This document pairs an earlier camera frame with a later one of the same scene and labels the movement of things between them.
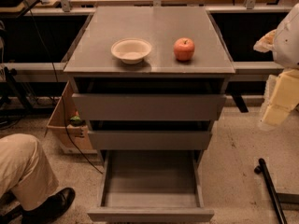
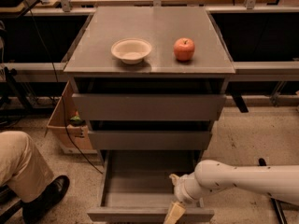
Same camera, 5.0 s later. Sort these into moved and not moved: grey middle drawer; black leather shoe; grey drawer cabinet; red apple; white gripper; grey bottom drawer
Moved: white gripper; black leather shoe
Not moved: red apple; grey middle drawer; grey bottom drawer; grey drawer cabinet
